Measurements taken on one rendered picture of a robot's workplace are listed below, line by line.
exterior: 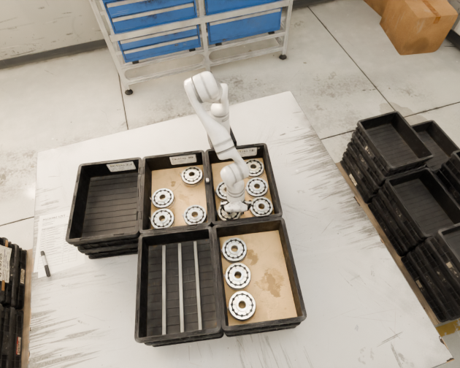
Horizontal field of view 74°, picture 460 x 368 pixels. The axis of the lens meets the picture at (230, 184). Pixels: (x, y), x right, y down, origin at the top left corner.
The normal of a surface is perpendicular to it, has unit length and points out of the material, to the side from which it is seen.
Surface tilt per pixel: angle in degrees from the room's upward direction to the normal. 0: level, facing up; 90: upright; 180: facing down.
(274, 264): 0
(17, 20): 90
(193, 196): 0
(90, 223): 0
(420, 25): 90
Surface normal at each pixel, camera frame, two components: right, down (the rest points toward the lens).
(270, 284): -0.04, -0.53
